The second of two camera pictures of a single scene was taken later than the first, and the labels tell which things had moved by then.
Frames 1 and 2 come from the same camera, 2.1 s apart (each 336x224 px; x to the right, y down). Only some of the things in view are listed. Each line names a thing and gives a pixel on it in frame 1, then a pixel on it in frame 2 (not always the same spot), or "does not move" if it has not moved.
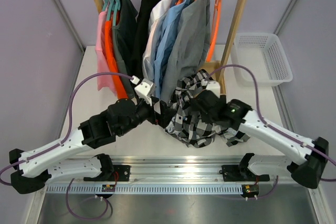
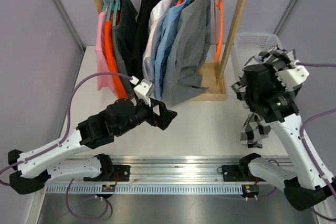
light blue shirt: [180, 0] does not move
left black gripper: [166, 113] does not move
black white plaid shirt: [190, 127] to [254, 127]
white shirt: [157, 11] does not move
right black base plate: [241, 172] does not move
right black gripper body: [206, 117] to [277, 85]
